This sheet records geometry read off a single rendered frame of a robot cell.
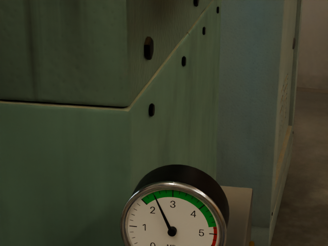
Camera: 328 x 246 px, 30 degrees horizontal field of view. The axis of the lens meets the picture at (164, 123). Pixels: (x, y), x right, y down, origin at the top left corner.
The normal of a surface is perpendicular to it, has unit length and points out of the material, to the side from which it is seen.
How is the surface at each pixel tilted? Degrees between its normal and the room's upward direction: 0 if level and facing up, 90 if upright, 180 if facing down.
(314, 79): 90
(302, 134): 0
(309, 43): 90
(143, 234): 90
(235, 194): 0
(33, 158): 90
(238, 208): 0
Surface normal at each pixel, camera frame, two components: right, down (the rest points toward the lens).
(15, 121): -0.19, 0.34
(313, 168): 0.00, -0.94
